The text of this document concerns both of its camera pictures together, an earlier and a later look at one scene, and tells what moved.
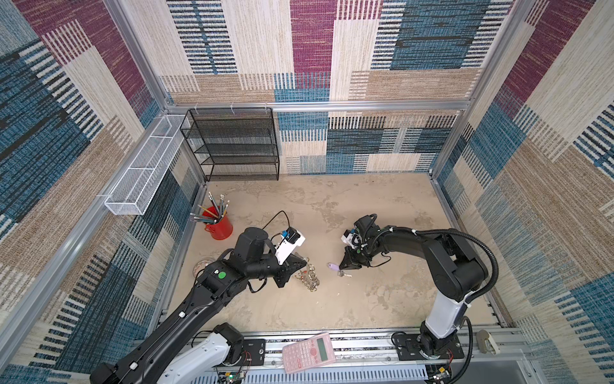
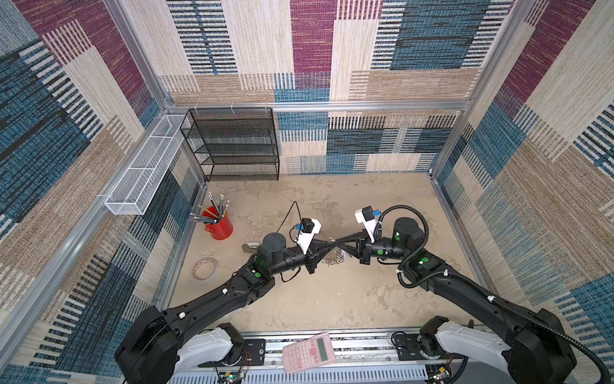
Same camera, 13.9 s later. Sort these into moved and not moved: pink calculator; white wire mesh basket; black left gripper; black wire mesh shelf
Moved: black left gripper
Not moved: white wire mesh basket; pink calculator; black wire mesh shelf
